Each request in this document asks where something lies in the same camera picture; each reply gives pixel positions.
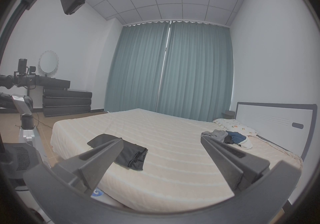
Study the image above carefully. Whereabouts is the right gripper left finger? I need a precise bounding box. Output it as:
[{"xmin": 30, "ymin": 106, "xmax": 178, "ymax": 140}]
[{"xmin": 54, "ymin": 138, "xmax": 124, "ymax": 194}]

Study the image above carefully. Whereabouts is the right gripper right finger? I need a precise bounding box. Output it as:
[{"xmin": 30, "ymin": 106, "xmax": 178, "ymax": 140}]
[{"xmin": 200, "ymin": 136, "xmax": 271, "ymax": 191}]

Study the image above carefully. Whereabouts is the black T-shirt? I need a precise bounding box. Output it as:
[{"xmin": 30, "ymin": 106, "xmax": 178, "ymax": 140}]
[{"xmin": 87, "ymin": 133, "xmax": 148, "ymax": 171}]

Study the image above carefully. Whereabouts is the pile of clothes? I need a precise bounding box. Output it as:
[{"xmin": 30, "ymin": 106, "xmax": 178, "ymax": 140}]
[{"xmin": 201, "ymin": 129, "xmax": 253, "ymax": 150}]

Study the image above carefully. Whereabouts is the bed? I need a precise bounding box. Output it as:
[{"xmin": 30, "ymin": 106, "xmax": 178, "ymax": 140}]
[{"xmin": 51, "ymin": 102, "xmax": 318, "ymax": 212}]

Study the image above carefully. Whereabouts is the round white mirror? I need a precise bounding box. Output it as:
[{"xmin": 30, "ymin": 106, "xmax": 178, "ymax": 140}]
[{"xmin": 38, "ymin": 51, "xmax": 60, "ymax": 77}]

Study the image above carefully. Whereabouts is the white printed pillow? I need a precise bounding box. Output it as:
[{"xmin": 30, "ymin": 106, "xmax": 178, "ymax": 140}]
[{"xmin": 212, "ymin": 118, "xmax": 259, "ymax": 136}]

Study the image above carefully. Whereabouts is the dark grey chest of drawers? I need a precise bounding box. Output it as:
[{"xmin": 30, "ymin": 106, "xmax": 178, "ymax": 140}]
[{"xmin": 42, "ymin": 89, "xmax": 93, "ymax": 118}]

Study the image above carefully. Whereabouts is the blue-green curtain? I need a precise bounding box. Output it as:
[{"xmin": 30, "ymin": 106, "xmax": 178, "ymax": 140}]
[
  {"xmin": 156, "ymin": 21, "xmax": 234, "ymax": 122},
  {"xmin": 104, "ymin": 21, "xmax": 170, "ymax": 113}
]

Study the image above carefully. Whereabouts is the black cable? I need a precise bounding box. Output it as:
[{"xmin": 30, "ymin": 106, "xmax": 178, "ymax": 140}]
[{"xmin": 14, "ymin": 111, "xmax": 54, "ymax": 128}]

